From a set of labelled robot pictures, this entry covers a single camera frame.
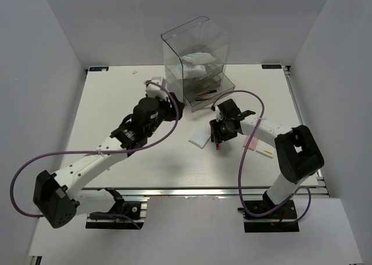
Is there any clear acrylic organizer with drawers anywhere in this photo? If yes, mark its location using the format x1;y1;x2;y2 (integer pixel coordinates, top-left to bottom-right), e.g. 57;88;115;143
160;16;235;112

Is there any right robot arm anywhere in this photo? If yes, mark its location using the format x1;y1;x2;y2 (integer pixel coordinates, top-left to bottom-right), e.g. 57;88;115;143
209;99;325;218

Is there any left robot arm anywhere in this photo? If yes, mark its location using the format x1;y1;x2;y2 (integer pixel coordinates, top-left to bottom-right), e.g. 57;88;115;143
33;93;185;228

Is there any pink makeup packet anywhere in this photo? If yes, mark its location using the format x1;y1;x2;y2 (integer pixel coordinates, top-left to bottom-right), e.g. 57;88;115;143
243;135;259;151

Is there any white square pad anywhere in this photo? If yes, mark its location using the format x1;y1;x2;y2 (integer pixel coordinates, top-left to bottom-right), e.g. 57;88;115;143
188;130;210;149

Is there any blue label sticker right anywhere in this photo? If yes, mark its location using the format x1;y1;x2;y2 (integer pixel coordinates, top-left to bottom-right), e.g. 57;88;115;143
261;64;282;69

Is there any blue label sticker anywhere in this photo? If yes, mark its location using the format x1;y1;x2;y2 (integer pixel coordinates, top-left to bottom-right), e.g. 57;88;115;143
261;64;282;69
88;66;109;72

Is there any blue label sticker left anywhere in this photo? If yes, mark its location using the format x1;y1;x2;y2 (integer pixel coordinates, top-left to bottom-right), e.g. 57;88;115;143
88;66;109;72

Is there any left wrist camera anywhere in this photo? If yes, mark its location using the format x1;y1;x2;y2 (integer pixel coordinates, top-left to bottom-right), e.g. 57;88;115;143
145;77;168;101

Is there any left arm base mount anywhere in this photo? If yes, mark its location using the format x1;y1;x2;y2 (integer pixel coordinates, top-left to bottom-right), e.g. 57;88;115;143
85;188;144;230

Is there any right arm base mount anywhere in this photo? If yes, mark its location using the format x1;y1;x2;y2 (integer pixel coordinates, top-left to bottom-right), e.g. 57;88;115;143
237;199;299;233

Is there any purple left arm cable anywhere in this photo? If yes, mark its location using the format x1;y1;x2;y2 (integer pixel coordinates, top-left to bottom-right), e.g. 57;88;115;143
10;79;180;230

